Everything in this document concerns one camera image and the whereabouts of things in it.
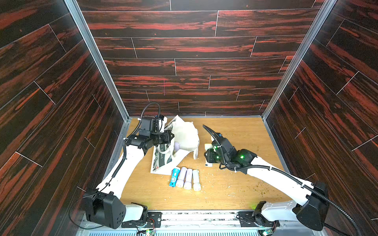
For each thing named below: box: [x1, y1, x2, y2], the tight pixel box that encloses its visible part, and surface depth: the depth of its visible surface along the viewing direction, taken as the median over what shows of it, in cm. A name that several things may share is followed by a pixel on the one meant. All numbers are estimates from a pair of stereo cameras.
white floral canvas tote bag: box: [150, 114, 200, 176], surface depth 85 cm
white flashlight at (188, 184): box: [183, 168, 193, 190], surface depth 86 cm
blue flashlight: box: [169, 167, 181, 188], surface depth 88 cm
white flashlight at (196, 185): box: [192, 169, 202, 192], surface depth 86 cm
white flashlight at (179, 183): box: [175, 166, 188, 188], surface depth 87 cm
